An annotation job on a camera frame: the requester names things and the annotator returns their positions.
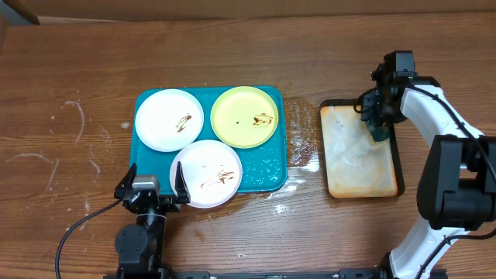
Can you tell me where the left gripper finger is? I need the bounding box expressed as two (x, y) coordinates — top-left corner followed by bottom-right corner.
(174, 161), (191, 204)
(114, 163), (137, 200)

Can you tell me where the dark green sponge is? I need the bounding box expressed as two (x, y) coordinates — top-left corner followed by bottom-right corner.
(366, 120), (391, 142)

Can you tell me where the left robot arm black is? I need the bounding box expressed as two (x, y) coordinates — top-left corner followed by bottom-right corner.
(114, 163), (191, 278)

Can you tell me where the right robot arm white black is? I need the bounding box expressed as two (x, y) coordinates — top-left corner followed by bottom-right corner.
(358, 61), (495, 278)

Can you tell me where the black tray with soapy water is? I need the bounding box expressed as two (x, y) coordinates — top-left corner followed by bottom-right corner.
(319, 99), (405, 198)

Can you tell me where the teal plastic tray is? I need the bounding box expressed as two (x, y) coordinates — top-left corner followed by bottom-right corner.
(129, 85), (288, 195)

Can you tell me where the white plate bottom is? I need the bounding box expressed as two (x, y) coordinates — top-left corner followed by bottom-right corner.
(170, 139), (243, 208)

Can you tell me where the white plate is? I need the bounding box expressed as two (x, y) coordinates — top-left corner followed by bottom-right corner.
(170, 139), (243, 208)
(135, 89), (204, 152)

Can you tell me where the white plate top left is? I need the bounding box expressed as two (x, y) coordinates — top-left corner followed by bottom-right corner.
(135, 89), (204, 152)

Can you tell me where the yellow-green plate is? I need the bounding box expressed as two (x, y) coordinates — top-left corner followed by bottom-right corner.
(210, 86), (279, 149)

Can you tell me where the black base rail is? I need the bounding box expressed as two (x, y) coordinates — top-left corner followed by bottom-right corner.
(103, 267), (449, 279)

